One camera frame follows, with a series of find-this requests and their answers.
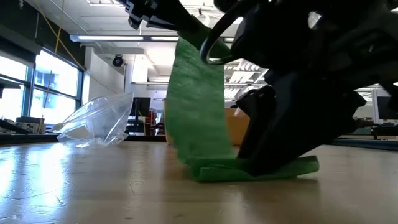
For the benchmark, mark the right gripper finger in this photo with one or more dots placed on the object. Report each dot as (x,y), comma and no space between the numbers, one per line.
(304,124)
(258,105)

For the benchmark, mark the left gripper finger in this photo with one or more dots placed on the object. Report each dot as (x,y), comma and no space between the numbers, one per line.
(177,18)

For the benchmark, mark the clear plastic zip bag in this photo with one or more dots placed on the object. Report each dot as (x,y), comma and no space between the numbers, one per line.
(240,112)
(96,124)

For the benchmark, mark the green elastic bandage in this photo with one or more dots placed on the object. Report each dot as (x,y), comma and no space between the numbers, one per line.
(196,118)

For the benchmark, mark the yellow plastic bin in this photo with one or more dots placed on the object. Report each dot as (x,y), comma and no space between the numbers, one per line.
(236,130)

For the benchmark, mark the long ceiling light fixture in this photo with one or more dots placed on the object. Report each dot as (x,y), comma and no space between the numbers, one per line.
(109,38)

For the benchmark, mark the black ceiling spotlight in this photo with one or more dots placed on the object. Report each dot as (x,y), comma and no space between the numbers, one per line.
(118,61)

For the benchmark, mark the black computer monitor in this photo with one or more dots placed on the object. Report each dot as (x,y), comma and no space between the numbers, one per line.
(141,107)
(385,109)

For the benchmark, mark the large window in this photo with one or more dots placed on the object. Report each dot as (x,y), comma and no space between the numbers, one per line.
(56,102)

